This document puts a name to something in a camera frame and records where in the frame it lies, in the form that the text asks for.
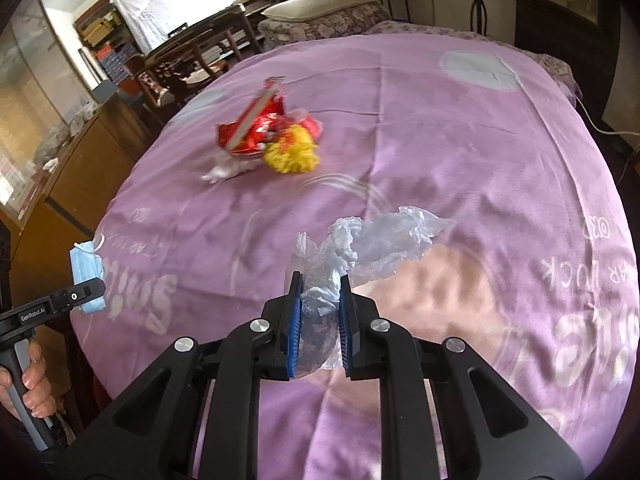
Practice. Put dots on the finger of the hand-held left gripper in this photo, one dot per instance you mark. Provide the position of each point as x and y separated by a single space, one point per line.
75 296

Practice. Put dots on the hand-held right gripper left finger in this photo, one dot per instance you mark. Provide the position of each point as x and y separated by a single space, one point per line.
295 325

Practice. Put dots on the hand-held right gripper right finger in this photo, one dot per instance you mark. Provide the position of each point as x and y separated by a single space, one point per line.
344 330

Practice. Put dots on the blue face mask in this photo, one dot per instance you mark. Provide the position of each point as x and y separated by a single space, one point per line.
86 270

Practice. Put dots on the clear plastic bag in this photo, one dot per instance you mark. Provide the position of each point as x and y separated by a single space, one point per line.
390 245

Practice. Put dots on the white wrapper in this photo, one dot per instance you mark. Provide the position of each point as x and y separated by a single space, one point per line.
225 169

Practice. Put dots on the yellow net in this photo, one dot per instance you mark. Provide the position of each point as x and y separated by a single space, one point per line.
290 152

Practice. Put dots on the red plastic wrapper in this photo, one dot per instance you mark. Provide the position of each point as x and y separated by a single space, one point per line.
310 125

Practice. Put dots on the red snack bag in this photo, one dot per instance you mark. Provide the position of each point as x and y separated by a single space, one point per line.
255 127

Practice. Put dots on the person's left hand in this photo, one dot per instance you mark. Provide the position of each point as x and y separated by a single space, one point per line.
39 385

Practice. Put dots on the wooden cabinet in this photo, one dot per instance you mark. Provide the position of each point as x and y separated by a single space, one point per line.
75 175

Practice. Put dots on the purple printed blanket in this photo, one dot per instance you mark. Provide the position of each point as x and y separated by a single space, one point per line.
425 160

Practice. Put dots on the shelf of boxes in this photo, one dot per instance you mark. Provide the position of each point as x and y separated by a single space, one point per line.
107 45

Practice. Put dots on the dark wooden chair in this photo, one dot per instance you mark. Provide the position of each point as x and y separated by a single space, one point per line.
200 60

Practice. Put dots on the folded floral quilt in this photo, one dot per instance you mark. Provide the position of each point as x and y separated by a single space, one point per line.
325 27

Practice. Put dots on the white dust sheet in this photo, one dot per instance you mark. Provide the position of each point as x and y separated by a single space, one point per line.
175 0

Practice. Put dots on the dark wooden table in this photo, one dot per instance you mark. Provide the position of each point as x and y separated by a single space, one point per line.
250 7

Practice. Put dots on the cream pillow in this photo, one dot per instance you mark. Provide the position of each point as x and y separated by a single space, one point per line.
320 5

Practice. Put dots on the black coat rack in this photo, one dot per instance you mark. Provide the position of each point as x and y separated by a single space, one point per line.
479 12

